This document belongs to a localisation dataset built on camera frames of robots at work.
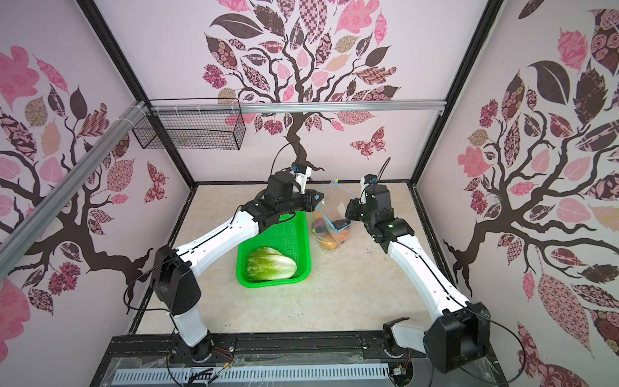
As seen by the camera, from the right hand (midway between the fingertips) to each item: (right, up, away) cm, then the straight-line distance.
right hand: (352, 198), depth 79 cm
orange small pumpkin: (-7, -17, +13) cm, 23 cm away
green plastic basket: (-23, -16, +23) cm, 37 cm away
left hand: (-10, 0, -1) cm, 10 cm away
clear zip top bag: (-8, -9, -5) cm, 13 cm away
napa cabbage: (-29, -23, +3) cm, 37 cm away
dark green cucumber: (-4, -9, +4) cm, 10 cm away
